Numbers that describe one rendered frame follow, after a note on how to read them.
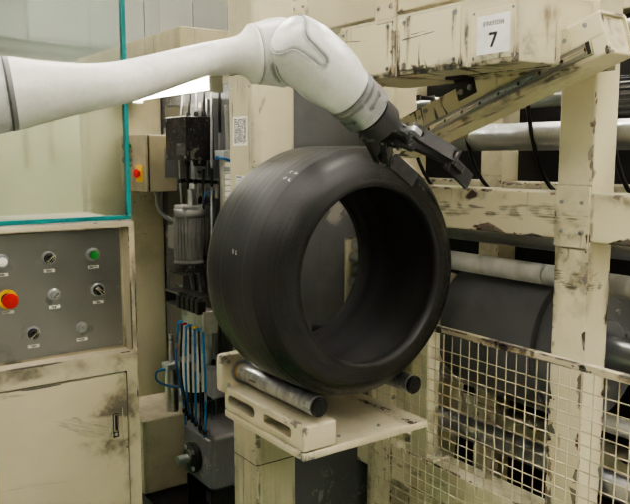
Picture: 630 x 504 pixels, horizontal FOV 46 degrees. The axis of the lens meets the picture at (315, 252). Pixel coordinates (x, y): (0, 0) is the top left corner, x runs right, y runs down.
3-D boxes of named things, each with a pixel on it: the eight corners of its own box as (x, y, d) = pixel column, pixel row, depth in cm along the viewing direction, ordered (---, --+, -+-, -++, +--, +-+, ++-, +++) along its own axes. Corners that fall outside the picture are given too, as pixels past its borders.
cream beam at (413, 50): (337, 84, 200) (337, 28, 198) (407, 89, 215) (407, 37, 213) (517, 62, 151) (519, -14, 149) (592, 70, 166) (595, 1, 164)
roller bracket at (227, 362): (216, 390, 191) (215, 353, 189) (340, 365, 213) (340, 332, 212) (222, 394, 188) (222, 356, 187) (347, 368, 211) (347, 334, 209)
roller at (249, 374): (233, 380, 190) (233, 363, 190) (248, 377, 193) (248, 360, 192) (312, 419, 162) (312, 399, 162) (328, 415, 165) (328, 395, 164)
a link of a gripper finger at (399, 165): (390, 167, 139) (387, 167, 140) (412, 187, 143) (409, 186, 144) (397, 153, 140) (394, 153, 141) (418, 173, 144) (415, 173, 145)
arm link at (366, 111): (354, 113, 118) (377, 135, 122) (378, 67, 121) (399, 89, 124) (318, 116, 126) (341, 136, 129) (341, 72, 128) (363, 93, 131)
